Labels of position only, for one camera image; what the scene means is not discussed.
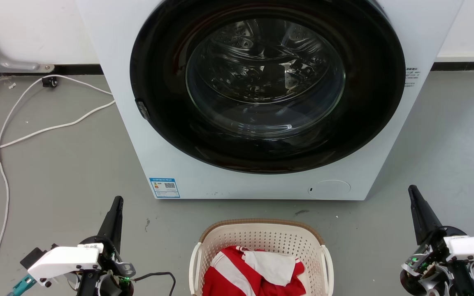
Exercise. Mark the small grey text sticker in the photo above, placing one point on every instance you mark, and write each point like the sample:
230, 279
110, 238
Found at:
411, 77

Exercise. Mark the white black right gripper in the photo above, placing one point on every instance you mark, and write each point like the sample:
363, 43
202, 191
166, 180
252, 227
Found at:
447, 259

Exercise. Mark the red white striped garment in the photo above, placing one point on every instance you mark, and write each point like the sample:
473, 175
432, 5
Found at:
228, 275

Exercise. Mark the cream perforated plastic laundry basket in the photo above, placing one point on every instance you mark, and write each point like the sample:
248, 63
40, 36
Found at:
261, 236

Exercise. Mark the white cloth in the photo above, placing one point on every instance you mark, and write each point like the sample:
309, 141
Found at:
272, 267

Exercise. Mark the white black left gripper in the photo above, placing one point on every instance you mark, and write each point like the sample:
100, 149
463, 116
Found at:
66, 261

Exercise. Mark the black round glass washer door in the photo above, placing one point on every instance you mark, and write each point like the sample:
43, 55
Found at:
368, 102

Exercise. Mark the white front-load washing machine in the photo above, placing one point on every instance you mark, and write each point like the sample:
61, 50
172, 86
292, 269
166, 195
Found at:
261, 185

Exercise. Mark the teal connector plug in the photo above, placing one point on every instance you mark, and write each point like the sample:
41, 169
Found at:
21, 285

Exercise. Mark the blue white energy label sticker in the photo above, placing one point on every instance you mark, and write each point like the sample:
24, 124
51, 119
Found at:
164, 187

